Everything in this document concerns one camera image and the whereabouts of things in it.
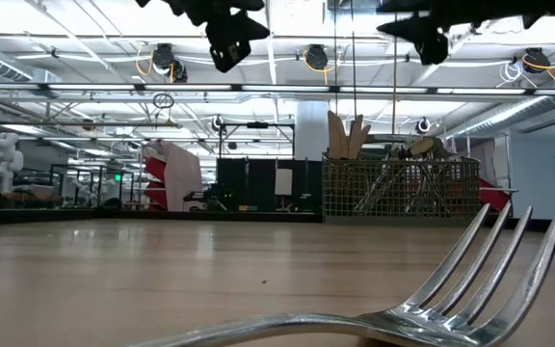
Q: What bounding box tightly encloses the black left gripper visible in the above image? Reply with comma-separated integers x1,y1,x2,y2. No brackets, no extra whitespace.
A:
164,0,272,73

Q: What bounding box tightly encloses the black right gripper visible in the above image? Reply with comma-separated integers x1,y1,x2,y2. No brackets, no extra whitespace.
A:
376,0,452,67

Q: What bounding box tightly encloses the silver fork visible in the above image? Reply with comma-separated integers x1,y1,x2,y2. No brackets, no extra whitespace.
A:
127,201,555,347

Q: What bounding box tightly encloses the ceiling light strip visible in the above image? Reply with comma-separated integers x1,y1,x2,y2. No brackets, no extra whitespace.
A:
0,82,555,95

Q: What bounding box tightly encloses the white pillar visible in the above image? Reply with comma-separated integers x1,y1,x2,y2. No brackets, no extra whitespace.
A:
295,99,332,163

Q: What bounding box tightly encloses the white paper sign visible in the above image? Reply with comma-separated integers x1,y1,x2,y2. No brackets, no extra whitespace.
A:
275,167,294,197

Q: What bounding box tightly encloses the grey mesh cutlery basket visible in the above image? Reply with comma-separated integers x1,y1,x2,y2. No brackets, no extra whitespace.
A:
322,137,482,227

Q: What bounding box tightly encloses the black partition panel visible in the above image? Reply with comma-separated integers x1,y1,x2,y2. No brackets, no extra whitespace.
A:
215,157,327,213

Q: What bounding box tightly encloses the pink white board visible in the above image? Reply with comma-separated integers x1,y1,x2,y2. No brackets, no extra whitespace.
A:
161,142,204,213

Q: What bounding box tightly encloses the red cabinet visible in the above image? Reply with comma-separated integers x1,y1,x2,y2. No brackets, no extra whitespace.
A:
145,156,171,211

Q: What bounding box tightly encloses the white robot figure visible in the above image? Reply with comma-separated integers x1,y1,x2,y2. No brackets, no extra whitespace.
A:
0,132,26,194

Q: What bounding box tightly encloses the black ceiling cable reel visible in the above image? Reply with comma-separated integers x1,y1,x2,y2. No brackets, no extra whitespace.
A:
304,42,330,72
151,42,190,83
520,46,553,74

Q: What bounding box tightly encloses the black gantry frame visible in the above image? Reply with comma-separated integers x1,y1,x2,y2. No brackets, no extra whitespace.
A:
217,120,297,163

